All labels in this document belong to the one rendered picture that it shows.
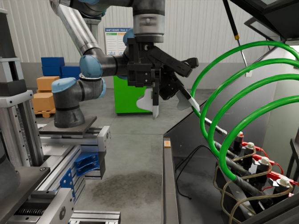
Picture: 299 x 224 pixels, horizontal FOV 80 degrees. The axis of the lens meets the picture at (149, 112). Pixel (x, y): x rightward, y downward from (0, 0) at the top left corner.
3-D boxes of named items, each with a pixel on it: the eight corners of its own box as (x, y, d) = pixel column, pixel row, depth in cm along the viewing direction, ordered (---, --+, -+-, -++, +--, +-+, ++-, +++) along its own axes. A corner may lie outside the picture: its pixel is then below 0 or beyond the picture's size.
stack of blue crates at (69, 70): (46, 93, 637) (39, 57, 598) (53, 90, 683) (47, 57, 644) (80, 93, 633) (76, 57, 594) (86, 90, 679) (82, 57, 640)
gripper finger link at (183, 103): (187, 120, 60) (171, 98, 62) (202, 109, 58) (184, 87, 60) (186, 120, 57) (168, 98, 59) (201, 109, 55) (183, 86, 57)
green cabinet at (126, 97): (152, 104, 495) (152, 55, 454) (157, 115, 414) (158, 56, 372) (118, 106, 486) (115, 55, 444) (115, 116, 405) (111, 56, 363)
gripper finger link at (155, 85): (152, 102, 49) (152, 69, 46) (158, 102, 49) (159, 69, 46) (151, 107, 44) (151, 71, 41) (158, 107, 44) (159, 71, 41)
